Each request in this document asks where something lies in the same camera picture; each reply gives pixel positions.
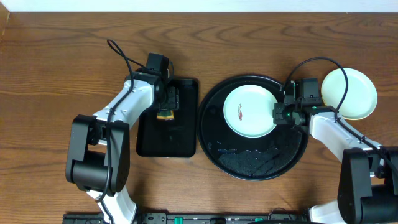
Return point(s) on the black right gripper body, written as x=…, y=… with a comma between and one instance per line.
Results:
x=284, y=114

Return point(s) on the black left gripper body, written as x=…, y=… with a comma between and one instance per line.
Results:
x=171, y=101

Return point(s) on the green yellow sponge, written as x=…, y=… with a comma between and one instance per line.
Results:
x=165, y=115

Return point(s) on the light green plate front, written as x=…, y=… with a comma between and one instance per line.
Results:
x=248, y=109

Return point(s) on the light green plate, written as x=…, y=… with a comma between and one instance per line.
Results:
x=361, y=97
x=248, y=109

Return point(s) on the yellow plate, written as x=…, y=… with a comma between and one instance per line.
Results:
x=356, y=117

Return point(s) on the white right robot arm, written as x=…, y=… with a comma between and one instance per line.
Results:
x=367, y=191

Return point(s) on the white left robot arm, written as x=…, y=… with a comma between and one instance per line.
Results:
x=98, y=160

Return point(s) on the black rectangular tray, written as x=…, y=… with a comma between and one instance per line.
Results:
x=171, y=138

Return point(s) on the black round tray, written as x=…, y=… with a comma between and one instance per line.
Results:
x=244, y=158

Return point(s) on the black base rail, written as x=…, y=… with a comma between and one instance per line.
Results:
x=163, y=218

